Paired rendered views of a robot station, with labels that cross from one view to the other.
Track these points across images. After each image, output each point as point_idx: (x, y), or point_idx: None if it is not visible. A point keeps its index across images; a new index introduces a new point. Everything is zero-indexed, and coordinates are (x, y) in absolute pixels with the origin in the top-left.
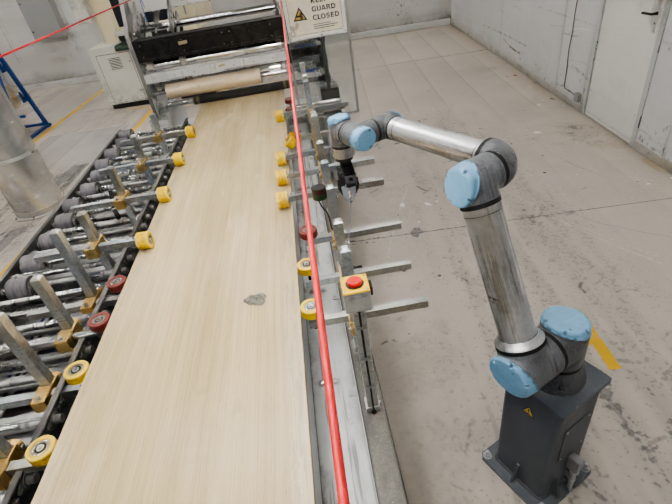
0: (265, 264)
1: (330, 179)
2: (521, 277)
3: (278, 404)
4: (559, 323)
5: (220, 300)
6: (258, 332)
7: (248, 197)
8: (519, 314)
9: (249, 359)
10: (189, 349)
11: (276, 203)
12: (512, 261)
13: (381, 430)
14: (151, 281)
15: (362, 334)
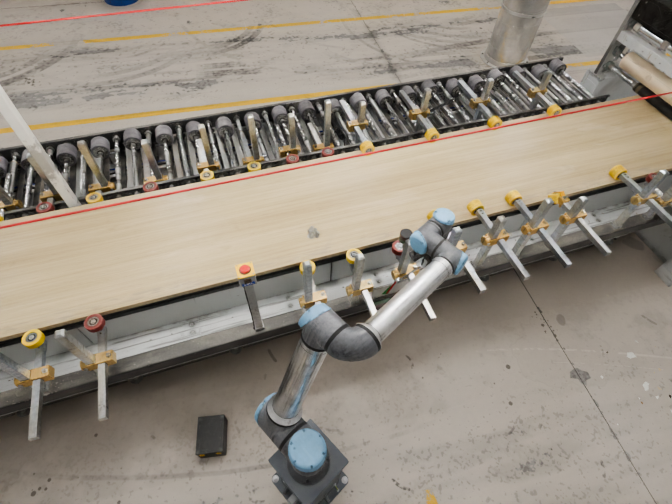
0: (352, 228)
1: (451, 243)
2: (294, 390)
3: (227, 266)
4: (300, 440)
5: (312, 213)
6: (282, 242)
7: (445, 192)
8: (279, 396)
9: (260, 243)
10: (268, 211)
11: None
12: (293, 377)
13: (241, 333)
14: (329, 169)
15: (244, 291)
